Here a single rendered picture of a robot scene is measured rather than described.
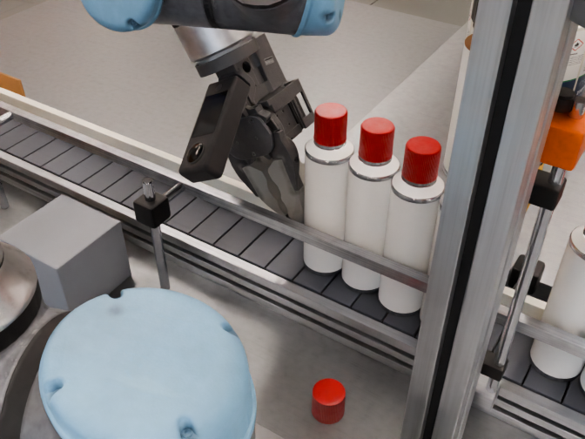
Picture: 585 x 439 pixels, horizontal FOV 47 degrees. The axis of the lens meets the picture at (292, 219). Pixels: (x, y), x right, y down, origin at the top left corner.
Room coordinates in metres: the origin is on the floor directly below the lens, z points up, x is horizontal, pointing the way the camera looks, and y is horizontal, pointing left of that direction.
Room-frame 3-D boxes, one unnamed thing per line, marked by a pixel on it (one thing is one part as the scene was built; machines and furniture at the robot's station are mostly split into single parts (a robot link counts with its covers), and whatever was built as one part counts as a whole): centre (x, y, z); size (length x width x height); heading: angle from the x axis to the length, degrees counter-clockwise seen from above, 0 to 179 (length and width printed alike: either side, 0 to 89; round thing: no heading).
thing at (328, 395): (0.41, -0.04, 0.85); 0.03 x 0.03 x 0.03
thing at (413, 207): (0.52, -0.12, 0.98); 0.05 x 0.05 x 0.20
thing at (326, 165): (0.58, -0.04, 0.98); 0.05 x 0.05 x 0.20
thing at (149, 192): (0.61, 0.15, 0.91); 0.07 x 0.03 x 0.17; 147
